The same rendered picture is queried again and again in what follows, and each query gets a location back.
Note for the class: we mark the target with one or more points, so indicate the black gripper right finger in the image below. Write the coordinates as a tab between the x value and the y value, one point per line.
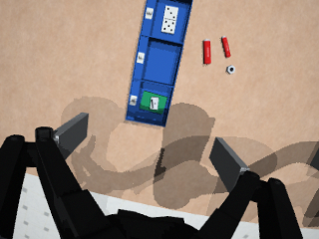
276	217

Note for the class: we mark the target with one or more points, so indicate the grey hex nut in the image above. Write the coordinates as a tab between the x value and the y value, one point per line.
230	69

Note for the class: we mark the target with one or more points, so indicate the green square block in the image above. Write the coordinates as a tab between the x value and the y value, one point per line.
146	102

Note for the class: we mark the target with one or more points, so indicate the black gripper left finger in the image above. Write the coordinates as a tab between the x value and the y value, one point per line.
67	201

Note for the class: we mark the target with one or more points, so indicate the blue rack of bins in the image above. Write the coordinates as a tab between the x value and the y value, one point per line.
161	61

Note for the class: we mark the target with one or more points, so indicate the white domino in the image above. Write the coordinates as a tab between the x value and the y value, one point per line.
169	19

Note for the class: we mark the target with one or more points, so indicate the red battery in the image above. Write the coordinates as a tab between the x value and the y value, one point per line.
225	46
206	51

